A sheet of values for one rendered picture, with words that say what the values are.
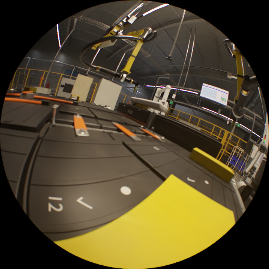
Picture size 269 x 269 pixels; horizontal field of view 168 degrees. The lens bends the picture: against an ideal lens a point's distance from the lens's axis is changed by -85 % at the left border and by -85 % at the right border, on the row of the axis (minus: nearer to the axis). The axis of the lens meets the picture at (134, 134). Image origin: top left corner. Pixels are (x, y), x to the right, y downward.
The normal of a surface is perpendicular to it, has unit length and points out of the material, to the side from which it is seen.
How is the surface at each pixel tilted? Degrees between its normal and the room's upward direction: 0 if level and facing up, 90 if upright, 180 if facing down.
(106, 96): 90
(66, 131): 0
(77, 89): 90
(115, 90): 90
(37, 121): 0
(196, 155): 90
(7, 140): 0
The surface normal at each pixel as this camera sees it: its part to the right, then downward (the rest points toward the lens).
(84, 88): 0.60, 0.41
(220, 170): -0.72, -0.09
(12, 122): 0.35, -0.91
